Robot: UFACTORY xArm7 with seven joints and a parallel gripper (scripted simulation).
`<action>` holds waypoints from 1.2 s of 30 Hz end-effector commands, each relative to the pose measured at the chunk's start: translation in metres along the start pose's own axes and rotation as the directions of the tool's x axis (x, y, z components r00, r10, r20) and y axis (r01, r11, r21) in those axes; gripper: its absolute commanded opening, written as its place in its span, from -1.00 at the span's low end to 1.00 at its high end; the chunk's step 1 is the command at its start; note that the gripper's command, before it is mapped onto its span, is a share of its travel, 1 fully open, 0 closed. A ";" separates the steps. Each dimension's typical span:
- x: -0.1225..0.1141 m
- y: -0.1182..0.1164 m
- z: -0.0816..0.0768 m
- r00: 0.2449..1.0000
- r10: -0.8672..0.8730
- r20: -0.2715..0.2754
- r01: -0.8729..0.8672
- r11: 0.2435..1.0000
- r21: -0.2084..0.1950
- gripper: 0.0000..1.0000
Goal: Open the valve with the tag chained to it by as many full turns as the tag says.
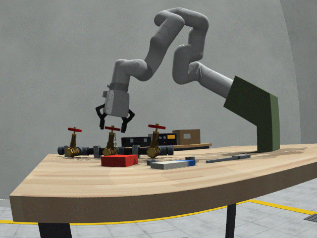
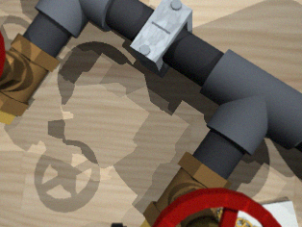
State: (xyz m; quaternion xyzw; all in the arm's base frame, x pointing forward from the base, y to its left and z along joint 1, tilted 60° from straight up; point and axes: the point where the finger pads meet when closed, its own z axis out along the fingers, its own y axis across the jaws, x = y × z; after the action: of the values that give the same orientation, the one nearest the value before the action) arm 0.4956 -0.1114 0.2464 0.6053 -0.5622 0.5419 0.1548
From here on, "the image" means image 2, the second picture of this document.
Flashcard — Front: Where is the white tag with black number 4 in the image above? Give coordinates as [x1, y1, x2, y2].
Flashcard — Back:
[192, 200, 298, 227]

